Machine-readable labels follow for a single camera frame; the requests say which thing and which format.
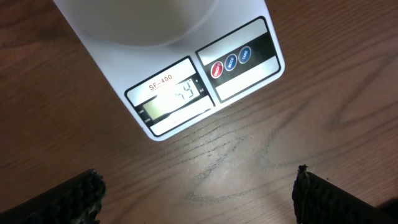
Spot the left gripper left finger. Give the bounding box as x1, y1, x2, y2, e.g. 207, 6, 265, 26
1, 169, 106, 224

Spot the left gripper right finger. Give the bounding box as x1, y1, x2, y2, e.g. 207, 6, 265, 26
292, 165, 397, 224

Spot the white digital kitchen scale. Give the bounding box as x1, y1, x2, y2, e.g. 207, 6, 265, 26
55, 0, 285, 141

